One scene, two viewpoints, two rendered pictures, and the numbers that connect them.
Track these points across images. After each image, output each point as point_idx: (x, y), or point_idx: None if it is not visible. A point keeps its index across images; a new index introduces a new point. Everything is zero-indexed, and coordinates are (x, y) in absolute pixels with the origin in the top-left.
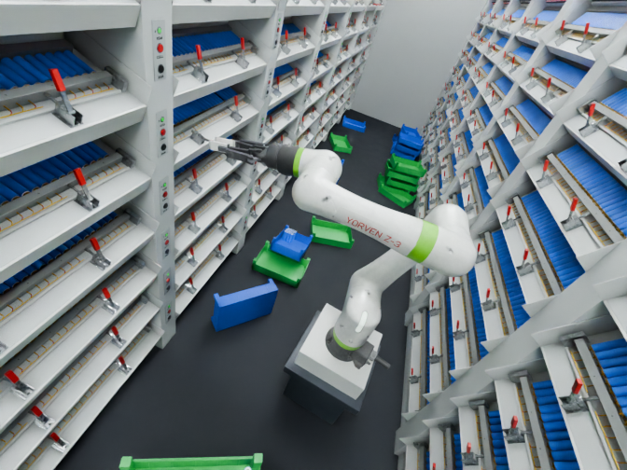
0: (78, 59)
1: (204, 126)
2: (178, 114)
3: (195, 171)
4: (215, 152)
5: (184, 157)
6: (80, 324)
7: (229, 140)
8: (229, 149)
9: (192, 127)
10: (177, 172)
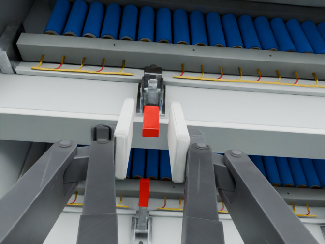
0: None
1: (232, 83)
2: (177, 28)
3: (146, 188)
4: (301, 190)
5: (35, 112)
6: None
7: (176, 126)
8: (62, 147)
9: (186, 69)
10: (141, 172)
